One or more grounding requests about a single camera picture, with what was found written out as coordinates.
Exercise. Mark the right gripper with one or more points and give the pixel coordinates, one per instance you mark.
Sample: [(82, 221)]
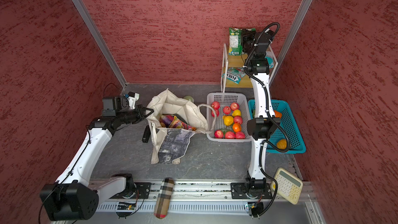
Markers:
[(246, 37)]

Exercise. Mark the yellow Fox's candy bag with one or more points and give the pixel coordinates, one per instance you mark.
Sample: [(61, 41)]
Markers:
[(235, 42)]

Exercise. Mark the yellow lemon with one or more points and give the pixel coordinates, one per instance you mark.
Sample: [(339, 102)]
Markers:
[(228, 120)]

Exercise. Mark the red apple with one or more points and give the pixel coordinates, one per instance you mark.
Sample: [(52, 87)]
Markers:
[(234, 106), (240, 135), (219, 134)]

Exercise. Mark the plaid pouch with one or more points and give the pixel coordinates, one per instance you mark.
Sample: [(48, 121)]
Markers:
[(164, 198)]

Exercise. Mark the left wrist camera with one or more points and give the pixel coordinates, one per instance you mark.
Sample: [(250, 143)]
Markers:
[(117, 104)]

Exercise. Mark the green Fox's candy bag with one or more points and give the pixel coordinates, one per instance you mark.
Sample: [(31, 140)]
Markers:
[(235, 74)]

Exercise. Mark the orange Fox's candy bag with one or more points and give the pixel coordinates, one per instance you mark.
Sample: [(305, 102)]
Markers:
[(173, 122)]

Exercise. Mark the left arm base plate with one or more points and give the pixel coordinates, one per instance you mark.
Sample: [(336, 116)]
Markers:
[(140, 190)]

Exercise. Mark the teal snack bag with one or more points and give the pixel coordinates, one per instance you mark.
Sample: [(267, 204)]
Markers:
[(270, 61)]

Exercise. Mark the aluminium rail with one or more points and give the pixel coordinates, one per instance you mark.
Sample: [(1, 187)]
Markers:
[(200, 190)]

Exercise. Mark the white wooden shelf rack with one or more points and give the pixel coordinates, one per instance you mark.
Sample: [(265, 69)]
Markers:
[(238, 61)]

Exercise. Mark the red apple front left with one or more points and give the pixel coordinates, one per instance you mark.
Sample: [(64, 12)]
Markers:
[(219, 134)]

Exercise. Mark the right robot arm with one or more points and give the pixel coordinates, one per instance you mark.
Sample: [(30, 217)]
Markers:
[(262, 125)]

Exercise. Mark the orange tangerine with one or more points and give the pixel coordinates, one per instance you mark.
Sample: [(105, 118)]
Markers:
[(236, 127)]

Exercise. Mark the cream calculator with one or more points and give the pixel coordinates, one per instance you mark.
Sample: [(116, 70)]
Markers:
[(289, 186)]

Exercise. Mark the teal plastic basket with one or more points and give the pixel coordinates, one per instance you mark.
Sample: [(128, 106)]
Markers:
[(288, 123)]

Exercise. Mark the white plastic basket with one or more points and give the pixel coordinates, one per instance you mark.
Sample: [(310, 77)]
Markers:
[(220, 106)]

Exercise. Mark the orange pumpkin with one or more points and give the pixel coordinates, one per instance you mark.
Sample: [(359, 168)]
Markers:
[(278, 114)]

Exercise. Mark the red apple top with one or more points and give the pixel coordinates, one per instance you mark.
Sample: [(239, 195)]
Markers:
[(234, 106)]

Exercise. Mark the red apple front right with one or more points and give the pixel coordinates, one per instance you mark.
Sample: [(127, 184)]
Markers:
[(240, 135)]

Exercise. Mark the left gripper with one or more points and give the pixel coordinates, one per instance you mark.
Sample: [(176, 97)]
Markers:
[(141, 115)]

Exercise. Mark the black remote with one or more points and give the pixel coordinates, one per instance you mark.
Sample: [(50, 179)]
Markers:
[(147, 135)]

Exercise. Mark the yellow bell pepper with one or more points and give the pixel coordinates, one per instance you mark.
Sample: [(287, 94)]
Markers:
[(282, 144)]

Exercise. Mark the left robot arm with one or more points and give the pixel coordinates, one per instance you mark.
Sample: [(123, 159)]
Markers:
[(70, 197)]

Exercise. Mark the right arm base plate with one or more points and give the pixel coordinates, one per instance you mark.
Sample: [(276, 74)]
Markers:
[(241, 191)]

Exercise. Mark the cream canvas tote bag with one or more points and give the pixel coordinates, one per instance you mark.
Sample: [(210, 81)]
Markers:
[(170, 145)]

